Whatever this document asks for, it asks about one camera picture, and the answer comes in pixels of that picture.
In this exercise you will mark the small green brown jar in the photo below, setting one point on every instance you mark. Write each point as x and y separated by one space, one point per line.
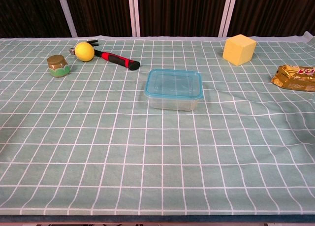
58 67

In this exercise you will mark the white partition frame post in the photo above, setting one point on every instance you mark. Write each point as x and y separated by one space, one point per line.
227 11
134 11
66 11

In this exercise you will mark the gold foil snack package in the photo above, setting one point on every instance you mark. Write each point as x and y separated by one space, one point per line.
292 79

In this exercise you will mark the red black claw hammer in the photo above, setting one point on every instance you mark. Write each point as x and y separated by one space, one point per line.
118 59

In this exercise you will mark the yellow ball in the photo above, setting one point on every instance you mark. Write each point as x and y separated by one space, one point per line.
84 51

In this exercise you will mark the yellow foam cube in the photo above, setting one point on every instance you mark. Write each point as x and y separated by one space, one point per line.
237 51

